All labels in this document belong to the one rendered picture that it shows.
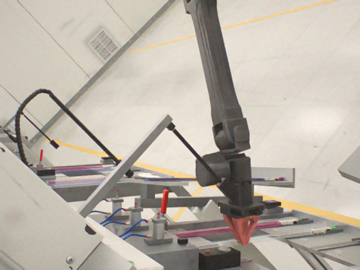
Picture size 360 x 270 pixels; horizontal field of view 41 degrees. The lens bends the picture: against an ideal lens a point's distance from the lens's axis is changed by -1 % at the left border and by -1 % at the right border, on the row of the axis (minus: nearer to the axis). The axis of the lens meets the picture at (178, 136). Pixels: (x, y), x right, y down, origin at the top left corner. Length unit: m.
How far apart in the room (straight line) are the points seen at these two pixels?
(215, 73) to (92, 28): 7.96
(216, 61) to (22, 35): 7.68
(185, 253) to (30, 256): 0.39
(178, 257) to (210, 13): 0.59
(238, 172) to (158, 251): 0.32
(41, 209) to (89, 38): 8.48
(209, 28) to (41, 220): 0.74
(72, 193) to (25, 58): 6.82
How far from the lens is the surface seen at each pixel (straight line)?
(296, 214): 1.49
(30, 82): 8.68
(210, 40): 1.16
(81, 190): 1.99
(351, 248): 1.20
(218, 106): 1.12
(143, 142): 0.84
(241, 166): 1.10
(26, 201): 0.56
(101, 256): 0.56
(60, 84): 8.79
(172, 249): 0.89
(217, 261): 0.92
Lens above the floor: 1.63
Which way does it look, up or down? 22 degrees down
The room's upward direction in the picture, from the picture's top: 42 degrees counter-clockwise
